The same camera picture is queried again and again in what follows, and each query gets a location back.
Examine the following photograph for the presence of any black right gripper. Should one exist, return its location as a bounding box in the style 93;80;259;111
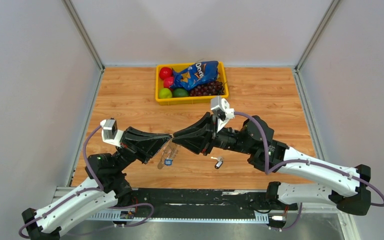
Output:
171;112;254;156

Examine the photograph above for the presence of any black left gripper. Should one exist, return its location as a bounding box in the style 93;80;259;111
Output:
113;125;172;172

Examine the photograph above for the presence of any black tag key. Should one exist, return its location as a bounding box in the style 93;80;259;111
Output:
210;156;224;170

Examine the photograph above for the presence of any silver metal key holder plate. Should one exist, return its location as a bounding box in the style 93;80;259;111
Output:
157;141;180;170

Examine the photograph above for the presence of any blue tag key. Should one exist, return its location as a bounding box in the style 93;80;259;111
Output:
164;158;173;166

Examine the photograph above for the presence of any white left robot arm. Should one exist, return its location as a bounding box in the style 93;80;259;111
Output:
18;122;172;240

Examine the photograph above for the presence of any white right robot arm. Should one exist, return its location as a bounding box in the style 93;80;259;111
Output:
173;112;372;216

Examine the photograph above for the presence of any yellow plastic bin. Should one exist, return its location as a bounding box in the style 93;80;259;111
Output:
155;61;229;106

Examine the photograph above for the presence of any dark green lime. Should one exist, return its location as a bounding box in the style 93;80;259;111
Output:
172;88;189;98

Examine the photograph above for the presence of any purple grape bunch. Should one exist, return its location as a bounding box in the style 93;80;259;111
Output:
189;80;226;97

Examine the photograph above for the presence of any light green apple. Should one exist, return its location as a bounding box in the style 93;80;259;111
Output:
158;87;173;99

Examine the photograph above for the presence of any blue Doritos chip bag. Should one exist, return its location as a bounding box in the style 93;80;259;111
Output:
170;60;219;91

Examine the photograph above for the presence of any pink red apple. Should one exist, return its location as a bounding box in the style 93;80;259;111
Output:
163;76;174;89

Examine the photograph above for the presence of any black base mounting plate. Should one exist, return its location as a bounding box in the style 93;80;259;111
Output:
117;188;286;219

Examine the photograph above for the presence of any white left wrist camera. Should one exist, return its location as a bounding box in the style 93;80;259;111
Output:
100;118;124;147

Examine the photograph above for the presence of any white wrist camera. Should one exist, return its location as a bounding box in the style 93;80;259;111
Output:
100;118;124;147
210;95;235;133

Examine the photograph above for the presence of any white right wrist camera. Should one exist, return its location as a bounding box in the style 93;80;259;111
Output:
210;95;235;133

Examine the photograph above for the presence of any slotted aluminium cable duct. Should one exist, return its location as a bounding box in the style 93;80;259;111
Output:
87;210;270;224

